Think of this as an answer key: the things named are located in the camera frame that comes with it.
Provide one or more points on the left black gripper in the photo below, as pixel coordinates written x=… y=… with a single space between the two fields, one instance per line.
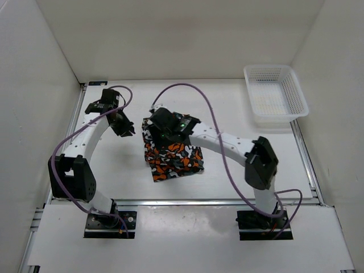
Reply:
x=123 y=131

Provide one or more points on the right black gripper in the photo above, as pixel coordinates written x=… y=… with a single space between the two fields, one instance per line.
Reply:
x=160 y=142

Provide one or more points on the orange camouflage shorts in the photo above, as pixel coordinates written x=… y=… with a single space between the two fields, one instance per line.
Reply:
x=167 y=159

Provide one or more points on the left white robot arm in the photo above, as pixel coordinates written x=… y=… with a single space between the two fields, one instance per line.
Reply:
x=70 y=173

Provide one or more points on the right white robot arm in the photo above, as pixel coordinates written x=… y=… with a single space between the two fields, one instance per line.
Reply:
x=256 y=156

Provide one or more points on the black corner label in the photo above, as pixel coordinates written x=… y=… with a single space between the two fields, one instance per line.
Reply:
x=97 y=83

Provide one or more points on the white plastic basket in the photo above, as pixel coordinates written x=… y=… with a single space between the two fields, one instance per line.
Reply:
x=275 y=94

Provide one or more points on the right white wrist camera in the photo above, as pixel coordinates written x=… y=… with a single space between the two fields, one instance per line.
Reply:
x=155 y=107

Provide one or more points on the aluminium left side rail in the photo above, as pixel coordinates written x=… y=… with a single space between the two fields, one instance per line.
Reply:
x=71 y=128

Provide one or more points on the aluminium rail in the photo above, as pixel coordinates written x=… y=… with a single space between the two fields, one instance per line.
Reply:
x=229 y=202
x=71 y=128
x=307 y=163

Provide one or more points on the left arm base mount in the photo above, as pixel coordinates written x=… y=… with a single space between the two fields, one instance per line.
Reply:
x=99 y=226

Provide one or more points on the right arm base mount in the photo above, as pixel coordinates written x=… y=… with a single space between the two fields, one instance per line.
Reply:
x=253 y=226

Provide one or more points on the aluminium right side rail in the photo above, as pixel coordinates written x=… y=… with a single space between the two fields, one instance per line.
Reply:
x=307 y=163

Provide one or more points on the aluminium front rail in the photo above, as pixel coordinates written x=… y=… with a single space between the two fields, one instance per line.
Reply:
x=229 y=202

